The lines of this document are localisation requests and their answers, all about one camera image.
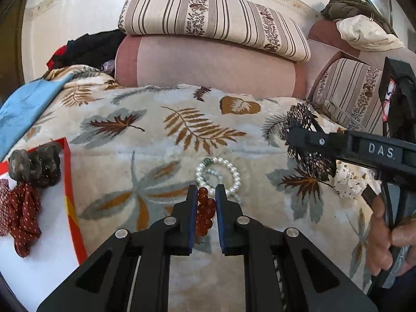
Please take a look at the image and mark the red cardboard box lid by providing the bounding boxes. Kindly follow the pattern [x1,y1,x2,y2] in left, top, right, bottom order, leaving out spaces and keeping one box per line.
[1,137,87,311]

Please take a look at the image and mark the white cherry print scrunchie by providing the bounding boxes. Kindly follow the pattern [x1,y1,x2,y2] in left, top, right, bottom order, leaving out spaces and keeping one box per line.
[333,161,381,199]

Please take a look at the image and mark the large white pearl bracelet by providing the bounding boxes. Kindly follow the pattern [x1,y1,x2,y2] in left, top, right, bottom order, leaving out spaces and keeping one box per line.
[194,156,243,205]

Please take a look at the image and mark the black and red clothes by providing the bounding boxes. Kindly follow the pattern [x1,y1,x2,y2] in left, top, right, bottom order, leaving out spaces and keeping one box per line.
[47,30,126,70]

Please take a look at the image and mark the striped floral pillow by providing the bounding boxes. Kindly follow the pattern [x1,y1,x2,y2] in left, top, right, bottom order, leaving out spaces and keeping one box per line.
[312,58,383,135]
[119,0,311,62]

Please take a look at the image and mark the person right hand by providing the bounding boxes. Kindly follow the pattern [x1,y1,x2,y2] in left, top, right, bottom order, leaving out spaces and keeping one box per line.
[366,195,416,276]

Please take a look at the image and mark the olive green garment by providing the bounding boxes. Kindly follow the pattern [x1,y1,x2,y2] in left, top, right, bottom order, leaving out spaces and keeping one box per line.
[321,0,397,36]

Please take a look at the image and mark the leaf pattern blanket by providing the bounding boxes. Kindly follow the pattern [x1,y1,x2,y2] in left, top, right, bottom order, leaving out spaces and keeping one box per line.
[4,66,371,293]

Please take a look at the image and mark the black hair comb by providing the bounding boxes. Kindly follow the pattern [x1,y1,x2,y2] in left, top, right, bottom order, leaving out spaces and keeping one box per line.
[278,103,336,182]

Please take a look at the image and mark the pink bolster cushion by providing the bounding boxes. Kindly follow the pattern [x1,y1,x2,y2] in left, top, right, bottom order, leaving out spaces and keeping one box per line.
[115,35,306,99]

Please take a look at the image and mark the blue cloth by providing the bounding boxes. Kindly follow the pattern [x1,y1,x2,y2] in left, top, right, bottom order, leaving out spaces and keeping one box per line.
[1,73,74,160]

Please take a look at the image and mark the cream white garment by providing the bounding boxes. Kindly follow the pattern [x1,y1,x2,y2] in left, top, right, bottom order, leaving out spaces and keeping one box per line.
[336,15,404,52]

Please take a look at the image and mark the dark grey scrunchie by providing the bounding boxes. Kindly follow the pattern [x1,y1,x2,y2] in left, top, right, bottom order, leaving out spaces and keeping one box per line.
[8,142,62,188]

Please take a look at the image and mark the red polka dot scrunchie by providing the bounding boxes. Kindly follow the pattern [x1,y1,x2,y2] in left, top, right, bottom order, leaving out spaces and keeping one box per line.
[1,179,42,258]

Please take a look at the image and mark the red bead bracelet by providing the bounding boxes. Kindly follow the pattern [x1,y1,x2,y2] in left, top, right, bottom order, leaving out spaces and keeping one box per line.
[195,186,217,237]

